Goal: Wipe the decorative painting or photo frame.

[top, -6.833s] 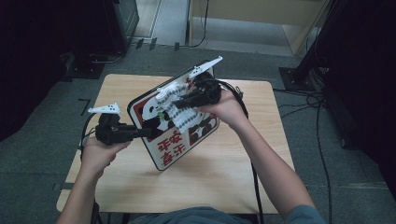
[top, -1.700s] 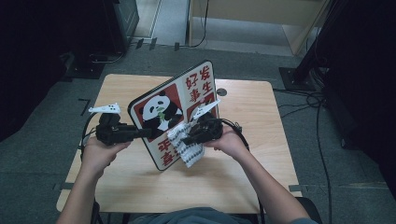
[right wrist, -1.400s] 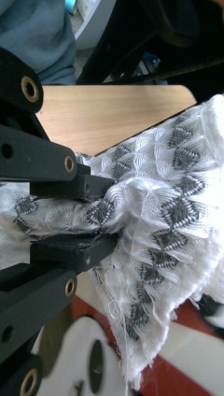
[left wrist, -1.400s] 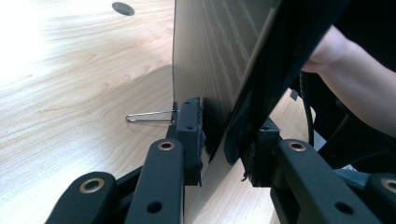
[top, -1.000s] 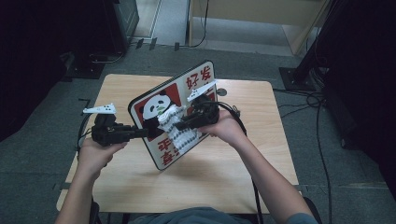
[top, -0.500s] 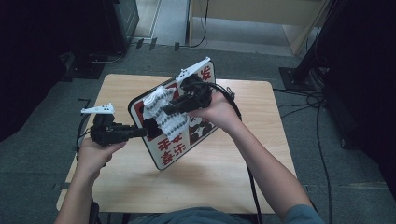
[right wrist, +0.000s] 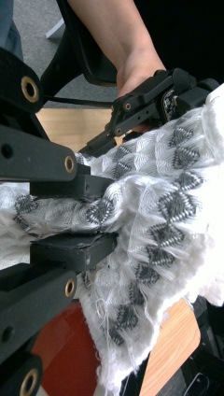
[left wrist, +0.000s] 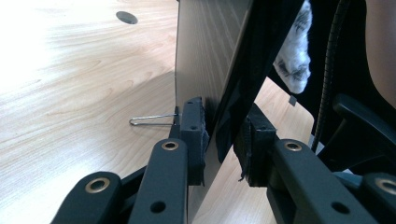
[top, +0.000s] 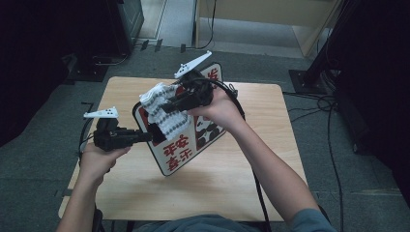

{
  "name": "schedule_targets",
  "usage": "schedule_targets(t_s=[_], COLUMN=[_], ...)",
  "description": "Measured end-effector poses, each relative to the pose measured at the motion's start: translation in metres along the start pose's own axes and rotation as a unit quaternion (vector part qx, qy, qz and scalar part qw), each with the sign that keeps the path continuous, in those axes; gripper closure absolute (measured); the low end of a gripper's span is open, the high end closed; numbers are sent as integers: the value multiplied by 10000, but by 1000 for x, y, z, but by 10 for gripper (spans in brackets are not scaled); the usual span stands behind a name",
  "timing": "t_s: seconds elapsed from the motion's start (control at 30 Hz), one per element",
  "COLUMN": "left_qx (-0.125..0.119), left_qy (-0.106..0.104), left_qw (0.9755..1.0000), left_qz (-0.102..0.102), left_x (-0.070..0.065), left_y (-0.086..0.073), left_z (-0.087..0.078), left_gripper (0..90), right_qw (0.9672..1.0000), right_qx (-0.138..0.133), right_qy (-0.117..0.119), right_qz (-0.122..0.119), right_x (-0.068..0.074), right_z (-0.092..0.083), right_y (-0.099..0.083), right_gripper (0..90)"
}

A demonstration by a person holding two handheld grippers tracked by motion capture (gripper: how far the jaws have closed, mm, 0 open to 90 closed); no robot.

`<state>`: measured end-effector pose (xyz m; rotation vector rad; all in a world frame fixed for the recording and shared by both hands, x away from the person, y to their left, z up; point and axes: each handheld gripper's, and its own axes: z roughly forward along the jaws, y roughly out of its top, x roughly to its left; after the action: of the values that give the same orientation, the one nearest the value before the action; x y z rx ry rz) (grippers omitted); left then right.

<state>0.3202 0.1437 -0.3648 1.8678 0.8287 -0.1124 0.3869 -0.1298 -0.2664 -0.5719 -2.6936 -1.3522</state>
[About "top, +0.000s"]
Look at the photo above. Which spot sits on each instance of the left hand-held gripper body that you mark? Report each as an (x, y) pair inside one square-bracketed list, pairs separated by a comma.
[(112, 138)]

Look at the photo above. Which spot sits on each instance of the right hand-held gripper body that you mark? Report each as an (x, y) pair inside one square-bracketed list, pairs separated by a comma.
[(196, 92)]

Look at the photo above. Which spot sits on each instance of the white patterned cloth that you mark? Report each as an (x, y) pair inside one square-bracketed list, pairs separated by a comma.
[(164, 112)]

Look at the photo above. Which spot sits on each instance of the panda print board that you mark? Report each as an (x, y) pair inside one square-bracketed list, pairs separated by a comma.
[(180, 151)]

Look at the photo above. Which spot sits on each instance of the person's left hand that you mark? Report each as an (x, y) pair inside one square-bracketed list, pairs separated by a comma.
[(96, 161)]

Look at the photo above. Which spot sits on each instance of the person's right hand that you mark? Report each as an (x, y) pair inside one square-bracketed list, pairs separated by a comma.
[(220, 111)]

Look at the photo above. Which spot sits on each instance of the black tape strip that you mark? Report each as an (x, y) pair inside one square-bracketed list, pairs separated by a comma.
[(183, 48), (144, 45), (158, 45)]

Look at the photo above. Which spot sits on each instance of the black stand base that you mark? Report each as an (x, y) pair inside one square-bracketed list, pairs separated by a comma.
[(87, 72)]

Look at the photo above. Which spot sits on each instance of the grey floor tape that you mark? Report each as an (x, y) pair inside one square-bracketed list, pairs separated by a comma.
[(63, 193)]

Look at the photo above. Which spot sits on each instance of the dark cabinet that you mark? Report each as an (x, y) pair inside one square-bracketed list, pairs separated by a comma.
[(132, 19)]

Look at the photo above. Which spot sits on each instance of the person's grey-blue shirt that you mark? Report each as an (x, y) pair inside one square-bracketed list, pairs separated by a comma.
[(199, 225)]

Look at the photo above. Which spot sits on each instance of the beige wooden cabinet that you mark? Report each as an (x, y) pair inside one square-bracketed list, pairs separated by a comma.
[(267, 11)]

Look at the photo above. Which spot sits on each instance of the black metal stand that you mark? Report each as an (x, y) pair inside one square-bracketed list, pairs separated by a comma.
[(306, 82)]

